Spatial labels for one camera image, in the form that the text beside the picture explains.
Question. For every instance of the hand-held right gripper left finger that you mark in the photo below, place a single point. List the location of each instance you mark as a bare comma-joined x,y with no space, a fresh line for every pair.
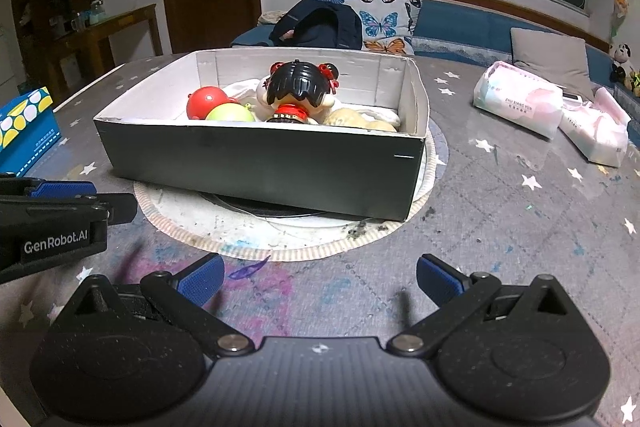
202,281

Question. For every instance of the dark jacket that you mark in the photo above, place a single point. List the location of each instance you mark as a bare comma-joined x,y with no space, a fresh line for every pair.
320,27

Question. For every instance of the yellow flower toy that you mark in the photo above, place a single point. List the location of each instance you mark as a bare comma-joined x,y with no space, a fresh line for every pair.
620,4

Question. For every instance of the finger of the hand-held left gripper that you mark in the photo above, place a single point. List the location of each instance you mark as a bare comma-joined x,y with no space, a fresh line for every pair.
122,209
65,189

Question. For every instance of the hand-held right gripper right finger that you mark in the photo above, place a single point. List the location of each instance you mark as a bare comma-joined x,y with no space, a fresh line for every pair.
440,279

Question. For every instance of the panda plush toy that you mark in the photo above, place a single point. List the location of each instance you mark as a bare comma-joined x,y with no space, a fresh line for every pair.
620,57

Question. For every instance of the grey cardboard box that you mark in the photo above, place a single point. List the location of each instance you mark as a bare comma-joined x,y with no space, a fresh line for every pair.
260,167

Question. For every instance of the pink white tissue pack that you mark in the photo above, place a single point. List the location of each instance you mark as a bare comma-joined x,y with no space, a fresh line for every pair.
515,97
595,132

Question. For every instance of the grey pillow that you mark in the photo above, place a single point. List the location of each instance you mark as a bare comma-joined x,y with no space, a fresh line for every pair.
550,57

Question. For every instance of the white phone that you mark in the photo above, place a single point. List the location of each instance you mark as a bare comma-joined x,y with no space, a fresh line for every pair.
577,96

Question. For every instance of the red round toy figure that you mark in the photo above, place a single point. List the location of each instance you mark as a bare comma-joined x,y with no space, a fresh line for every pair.
205,104

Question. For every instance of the green round toy figure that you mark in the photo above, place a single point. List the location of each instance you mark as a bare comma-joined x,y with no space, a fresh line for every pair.
230,113

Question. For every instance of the round white mat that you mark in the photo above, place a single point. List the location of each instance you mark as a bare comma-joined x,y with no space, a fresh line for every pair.
300,237

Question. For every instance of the butterfly print pillow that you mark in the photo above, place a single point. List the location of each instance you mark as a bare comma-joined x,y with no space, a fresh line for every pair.
385,22

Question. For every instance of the black-haired red dress doll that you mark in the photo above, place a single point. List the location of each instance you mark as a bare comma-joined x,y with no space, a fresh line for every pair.
300,82

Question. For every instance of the beige plush toy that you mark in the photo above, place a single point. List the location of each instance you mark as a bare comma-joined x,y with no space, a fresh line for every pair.
345,117

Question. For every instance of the wooden side table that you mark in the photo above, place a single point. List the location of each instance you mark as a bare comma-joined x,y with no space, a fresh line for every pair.
115,19

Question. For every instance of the blue spotted tissue box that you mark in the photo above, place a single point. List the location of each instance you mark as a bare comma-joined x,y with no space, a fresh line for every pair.
25,137

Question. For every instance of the white plush toy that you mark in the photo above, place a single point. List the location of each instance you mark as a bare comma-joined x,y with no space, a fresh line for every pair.
242,89

